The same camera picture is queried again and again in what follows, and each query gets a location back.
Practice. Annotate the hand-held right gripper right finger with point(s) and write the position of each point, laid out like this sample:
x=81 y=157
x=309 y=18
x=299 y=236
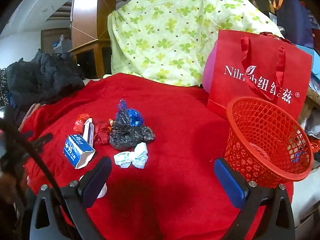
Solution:
x=230 y=182

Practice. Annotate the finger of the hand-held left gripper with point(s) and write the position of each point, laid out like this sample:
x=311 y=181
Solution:
x=42 y=140

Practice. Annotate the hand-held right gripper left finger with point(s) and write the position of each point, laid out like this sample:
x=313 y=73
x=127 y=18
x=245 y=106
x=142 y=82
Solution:
x=97 y=180

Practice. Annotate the blue and white carton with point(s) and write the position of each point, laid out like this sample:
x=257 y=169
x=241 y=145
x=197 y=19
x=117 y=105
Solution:
x=75 y=150

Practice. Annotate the red plastic bag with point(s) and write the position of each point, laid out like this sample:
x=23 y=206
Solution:
x=80 y=123

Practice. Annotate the dark red wrapper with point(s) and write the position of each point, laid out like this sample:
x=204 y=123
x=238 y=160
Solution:
x=101 y=133

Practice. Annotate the white slim box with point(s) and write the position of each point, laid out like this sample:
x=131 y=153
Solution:
x=88 y=130

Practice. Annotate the red plastic mesh basket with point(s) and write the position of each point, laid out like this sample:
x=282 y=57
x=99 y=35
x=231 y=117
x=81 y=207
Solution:
x=250 y=135

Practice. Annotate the black plastic bag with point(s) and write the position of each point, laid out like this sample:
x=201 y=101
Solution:
x=127 y=135

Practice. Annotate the orange foil wrapper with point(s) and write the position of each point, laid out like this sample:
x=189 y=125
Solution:
x=111 y=122

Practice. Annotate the blue plastic bag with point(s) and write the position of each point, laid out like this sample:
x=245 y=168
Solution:
x=133 y=116

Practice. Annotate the black jacket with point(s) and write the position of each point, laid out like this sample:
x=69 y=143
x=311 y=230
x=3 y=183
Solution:
x=37 y=80

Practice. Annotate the speckled dark cloth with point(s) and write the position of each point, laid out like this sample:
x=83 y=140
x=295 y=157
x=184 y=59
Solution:
x=3 y=87

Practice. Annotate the red blanket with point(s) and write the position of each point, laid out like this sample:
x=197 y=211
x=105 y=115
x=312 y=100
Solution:
x=175 y=130

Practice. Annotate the brown lattice door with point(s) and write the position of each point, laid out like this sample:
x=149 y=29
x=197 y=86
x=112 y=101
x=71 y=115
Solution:
x=50 y=40

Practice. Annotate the pink cushion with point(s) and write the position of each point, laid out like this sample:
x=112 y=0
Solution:
x=208 y=72

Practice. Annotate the wooden table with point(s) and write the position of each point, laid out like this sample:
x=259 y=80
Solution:
x=312 y=100

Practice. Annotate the red paper gift bag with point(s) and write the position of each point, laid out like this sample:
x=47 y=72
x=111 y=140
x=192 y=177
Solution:
x=232 y=55

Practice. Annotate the wooden pillar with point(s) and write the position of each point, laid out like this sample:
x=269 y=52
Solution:
x=85 y=10

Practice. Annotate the light blue box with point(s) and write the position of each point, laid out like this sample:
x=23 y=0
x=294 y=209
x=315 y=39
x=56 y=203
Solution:
x=310 y=53

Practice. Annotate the red foil wrapping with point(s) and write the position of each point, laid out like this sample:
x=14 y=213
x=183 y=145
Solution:
x=272 y=36

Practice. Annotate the green floral quilt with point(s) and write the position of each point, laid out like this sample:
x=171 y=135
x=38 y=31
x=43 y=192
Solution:
x=162 y=30

